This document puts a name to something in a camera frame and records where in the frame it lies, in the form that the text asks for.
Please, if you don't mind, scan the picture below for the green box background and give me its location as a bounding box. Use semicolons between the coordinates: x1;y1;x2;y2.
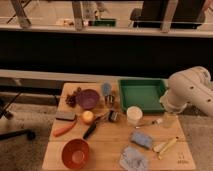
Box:
93;18;116;27

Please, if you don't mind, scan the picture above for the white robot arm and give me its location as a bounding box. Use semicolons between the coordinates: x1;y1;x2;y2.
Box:
159;66;213;117

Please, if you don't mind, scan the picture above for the black office chair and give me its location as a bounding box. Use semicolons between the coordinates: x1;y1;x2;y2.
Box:
130;0;206;29

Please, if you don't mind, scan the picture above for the white plastic cup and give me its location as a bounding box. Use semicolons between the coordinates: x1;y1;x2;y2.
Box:
126;106;143;126

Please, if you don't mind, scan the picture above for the green plastic tray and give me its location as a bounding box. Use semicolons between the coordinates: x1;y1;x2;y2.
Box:
118;79;166;114

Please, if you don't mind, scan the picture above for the orange carrot toy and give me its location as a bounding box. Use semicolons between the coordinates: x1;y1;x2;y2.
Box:
53;120;77;137

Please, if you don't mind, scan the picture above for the blue sponge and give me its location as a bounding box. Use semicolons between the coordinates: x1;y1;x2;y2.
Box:
130;131;153;149

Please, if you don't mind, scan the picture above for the blue brush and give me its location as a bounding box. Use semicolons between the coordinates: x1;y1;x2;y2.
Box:
101;83;115;107

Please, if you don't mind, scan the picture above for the small metal clip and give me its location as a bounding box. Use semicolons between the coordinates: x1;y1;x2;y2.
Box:
108;111;118;122

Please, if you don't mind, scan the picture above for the black chair base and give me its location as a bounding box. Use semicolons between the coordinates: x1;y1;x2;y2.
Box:
0;92;36;142

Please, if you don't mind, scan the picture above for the metal spoon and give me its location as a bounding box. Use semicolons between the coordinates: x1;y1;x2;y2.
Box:
134;118;163;130

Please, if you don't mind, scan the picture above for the brown grape bunch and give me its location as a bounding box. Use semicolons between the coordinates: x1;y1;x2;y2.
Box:
65;87;81;108

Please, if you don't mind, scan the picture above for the black handled knife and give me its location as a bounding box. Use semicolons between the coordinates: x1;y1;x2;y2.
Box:
83;114;107;140

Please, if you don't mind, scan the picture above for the grey sponge block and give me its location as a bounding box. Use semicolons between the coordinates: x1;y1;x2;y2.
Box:
56;111;75;121

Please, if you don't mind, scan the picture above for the red bowl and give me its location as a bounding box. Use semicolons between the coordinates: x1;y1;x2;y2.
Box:
61;139;90;169

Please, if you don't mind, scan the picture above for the purple bowl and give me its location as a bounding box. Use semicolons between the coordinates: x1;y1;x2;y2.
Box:
76;89;100;110

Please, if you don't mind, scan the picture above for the blue crumpled cloth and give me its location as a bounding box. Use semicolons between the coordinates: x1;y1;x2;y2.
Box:
119;146;148;171

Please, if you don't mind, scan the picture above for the yellow apple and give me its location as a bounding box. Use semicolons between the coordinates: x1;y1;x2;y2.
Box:
81;111;94;125

